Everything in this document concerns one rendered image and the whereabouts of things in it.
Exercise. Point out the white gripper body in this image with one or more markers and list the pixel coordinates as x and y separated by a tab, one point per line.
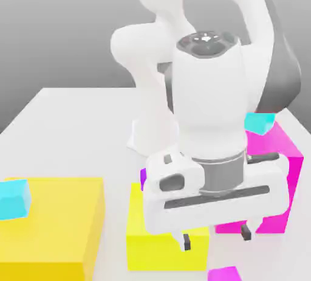
262	178

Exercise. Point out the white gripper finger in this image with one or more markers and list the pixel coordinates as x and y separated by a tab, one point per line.
181	238
246	233

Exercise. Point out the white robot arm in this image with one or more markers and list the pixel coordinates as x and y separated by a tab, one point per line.
206	103

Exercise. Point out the small magenta cube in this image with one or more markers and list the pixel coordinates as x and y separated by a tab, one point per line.
223	275

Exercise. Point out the small cyan cube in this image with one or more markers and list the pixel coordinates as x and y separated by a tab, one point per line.
258	122
13	200

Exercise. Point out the small purple cube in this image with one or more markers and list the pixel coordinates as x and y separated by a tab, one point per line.
143	178

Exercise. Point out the large lemon yellow box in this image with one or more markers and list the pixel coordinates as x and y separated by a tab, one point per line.
155	251

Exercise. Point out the large magenta box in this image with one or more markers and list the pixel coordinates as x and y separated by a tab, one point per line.
264	142

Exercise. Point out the large golden yellow box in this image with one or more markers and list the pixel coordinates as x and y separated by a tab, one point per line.
56	225

